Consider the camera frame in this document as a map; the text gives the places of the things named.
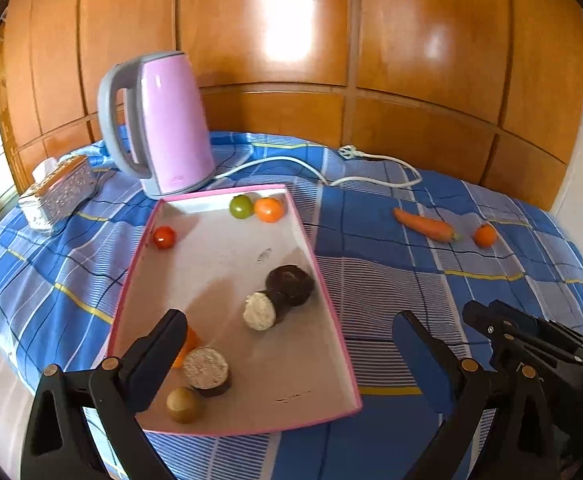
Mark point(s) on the orange carrot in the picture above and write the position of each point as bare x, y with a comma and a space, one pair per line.
424, 225

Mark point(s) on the dark round fruit piece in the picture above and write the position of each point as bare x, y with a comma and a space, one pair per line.
291, 285

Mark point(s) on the wooden wardrobe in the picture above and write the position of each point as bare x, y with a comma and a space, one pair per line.
271, 10

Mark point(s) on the dark cylinder with white cut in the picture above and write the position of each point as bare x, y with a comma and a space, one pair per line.
261, 311

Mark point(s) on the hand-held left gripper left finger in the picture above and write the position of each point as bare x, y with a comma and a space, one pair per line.
164, 342

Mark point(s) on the pink-rimmed white tray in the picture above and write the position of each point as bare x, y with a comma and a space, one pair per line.
231, 260

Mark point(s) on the red tomato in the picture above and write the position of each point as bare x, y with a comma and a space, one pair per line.
164, 237

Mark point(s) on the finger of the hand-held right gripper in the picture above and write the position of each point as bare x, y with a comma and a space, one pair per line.
481, 320
521, 319

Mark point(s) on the blue plaid blanket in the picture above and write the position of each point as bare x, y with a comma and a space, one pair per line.
396, 270

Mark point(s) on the small tan kiwi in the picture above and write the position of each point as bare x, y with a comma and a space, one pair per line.
184, 404

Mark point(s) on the dark-skinned piece with beige cut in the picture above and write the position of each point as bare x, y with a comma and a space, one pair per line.
205, 370

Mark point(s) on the green round fruit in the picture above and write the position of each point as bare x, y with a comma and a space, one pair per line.
241, 206

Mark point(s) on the pink electric kettle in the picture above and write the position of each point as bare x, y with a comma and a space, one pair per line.
171, 125

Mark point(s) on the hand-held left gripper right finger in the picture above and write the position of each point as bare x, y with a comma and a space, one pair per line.
416, 355

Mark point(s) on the orange tangerine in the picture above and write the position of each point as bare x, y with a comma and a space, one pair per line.
189, 345
485, 235
268, 209

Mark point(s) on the silver tissue box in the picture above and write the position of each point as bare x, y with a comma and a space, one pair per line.
58, 195

